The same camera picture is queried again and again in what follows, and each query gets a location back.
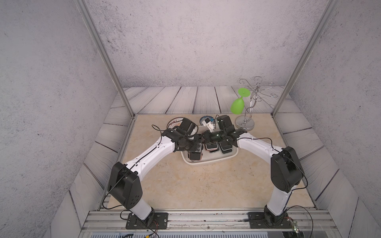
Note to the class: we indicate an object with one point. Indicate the right aluminium frame post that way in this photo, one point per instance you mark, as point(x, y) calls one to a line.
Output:
point(316, 34)

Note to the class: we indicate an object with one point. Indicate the round plate with red rim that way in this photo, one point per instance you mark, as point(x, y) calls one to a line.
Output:
point(175, 122)

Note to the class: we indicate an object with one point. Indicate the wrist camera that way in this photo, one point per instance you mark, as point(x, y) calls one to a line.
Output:
point(220, 123)
point(187, 127)

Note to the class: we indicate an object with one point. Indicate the silver wire glass rack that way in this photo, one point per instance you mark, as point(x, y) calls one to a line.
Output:
point(246, 121)

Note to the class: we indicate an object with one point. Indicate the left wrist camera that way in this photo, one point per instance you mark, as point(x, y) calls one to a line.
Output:
point(187, 127)

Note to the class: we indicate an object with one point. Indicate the left aluminium frame post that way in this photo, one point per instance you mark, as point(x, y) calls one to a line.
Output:
point(86, 16)

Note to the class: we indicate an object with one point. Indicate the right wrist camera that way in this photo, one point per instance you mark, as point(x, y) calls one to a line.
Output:
point(220, 123)

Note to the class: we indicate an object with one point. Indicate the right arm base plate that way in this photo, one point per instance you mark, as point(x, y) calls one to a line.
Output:
point(264, 220)

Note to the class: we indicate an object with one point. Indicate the small blue white dish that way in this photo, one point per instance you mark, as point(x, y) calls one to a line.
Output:
point(206, 119)

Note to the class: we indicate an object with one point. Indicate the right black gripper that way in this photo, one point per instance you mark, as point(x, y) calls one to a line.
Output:
point(207, 136)

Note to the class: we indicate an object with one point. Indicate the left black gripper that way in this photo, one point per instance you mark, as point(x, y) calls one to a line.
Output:
point(197, 145)

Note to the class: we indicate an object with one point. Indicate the phone with pink case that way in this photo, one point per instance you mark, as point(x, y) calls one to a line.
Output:
point(195, 156)

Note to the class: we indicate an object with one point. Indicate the aluminium front rail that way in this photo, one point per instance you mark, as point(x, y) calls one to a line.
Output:
point(225, 220)

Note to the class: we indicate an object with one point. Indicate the white storage tray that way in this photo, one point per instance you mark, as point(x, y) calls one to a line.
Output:
point(209, 157)

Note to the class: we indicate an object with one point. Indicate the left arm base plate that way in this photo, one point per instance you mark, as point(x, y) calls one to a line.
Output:
point(155, 221)

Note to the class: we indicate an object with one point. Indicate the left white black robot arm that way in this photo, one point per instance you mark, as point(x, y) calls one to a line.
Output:
point(125, 179)

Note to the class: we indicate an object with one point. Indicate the green plastic wine glass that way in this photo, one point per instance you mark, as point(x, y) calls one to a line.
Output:
point(238, 105)

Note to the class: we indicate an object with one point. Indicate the aluminium frame post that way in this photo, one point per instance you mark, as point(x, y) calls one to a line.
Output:
point(86, 16)
point(316, 34)

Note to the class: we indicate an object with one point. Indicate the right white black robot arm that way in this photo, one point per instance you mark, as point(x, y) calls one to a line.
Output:
point(286, 171)

